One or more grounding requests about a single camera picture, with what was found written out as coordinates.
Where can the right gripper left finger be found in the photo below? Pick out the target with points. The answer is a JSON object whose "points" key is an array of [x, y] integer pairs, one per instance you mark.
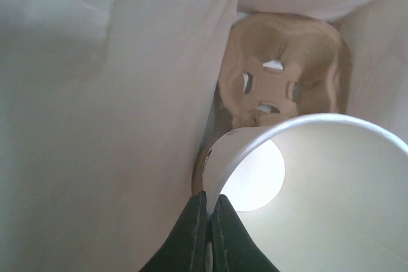
{"points": [[185, 247]]}

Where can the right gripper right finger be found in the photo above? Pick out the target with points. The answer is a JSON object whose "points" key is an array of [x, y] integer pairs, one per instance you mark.
{"points": [[232, 247]]}

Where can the cake print paper bag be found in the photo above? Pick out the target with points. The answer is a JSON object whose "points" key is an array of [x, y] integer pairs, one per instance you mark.
{"points": [[104, 104]]}

